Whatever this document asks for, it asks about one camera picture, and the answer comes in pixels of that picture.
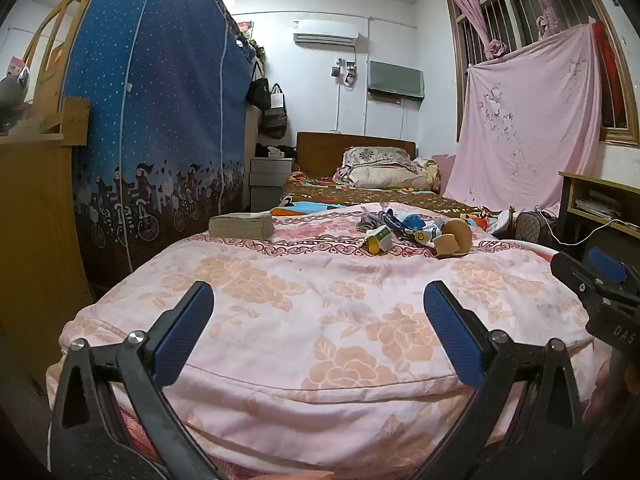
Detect pink cushion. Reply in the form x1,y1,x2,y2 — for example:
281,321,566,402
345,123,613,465
430,154,457,196

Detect wooden desk with black legs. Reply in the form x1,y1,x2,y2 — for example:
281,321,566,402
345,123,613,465
557,170,640,252

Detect pink floral quilt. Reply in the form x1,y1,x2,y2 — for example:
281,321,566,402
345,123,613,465
47,202,601,476

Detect white cable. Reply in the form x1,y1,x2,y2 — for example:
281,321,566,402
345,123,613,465
542,205,640,249

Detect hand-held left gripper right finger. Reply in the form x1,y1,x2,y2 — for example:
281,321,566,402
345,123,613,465
420,280,587,480

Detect beige pillow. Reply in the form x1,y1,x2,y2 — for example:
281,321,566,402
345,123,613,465
334,161,433,192

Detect green cloth cover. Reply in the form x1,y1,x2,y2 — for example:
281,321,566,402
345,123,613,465
367,60,426,104

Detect white wall socket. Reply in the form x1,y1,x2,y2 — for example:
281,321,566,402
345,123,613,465
330,57,359,87

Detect beige tall cabinet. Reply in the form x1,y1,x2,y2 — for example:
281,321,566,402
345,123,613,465
242,102,264,211

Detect black handbag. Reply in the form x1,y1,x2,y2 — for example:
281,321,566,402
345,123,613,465
247,60,272,111

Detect blue white wrapper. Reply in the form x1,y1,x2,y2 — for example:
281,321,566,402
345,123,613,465
385,211,446,249

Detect arched wooden frame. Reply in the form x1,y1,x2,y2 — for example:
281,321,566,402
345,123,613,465
22,0,101,135

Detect blue dotted wardrobe cover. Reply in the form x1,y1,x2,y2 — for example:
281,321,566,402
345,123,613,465
62,0,253,273

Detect checkered bag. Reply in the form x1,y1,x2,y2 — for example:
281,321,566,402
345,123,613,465
515,210,552,246

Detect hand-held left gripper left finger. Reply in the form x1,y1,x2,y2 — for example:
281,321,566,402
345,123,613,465
47,280,226,480

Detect wooden cabinet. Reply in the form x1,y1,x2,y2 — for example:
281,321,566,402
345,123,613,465
0,96,97,393

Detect pink hanging sheet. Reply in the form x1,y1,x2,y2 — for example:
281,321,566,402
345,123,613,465
442,20,607,212

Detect green white carton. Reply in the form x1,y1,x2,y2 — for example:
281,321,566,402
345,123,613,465
364,225,396,254

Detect hanging black bags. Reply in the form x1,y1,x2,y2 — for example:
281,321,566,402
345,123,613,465
260,82,289,141

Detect red hanging cloth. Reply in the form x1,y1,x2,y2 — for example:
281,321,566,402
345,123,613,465
594,19,629,127

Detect bed with colourful blanket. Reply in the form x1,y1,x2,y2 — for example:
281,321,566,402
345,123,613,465
270,170,506,233

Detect dark clutter atop wardrobe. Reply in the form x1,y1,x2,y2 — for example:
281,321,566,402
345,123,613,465
240,30,267,62

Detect grey wrapper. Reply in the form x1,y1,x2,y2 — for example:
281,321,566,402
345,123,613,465
356,210,386,233

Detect thick tan book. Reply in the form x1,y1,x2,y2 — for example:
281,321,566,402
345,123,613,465
208,212,275,241

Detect brown wooden headboard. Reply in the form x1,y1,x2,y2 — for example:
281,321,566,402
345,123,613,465
296,131,417,179

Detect white air conditioner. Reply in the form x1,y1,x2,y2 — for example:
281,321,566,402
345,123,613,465
292,20,360,45

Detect white nightstand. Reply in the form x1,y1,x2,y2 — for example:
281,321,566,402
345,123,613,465
248,156,293,213

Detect floral pillow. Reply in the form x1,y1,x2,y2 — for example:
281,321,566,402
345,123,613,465
341,146,417,167

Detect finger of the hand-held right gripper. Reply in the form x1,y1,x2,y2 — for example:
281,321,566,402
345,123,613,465
550,251,613,311
588,247,629,285

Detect stack of papers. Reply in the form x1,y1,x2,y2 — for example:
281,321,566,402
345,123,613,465
575,190,624,219

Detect grey plush toy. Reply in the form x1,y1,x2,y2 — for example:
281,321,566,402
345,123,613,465
0,67,31,113

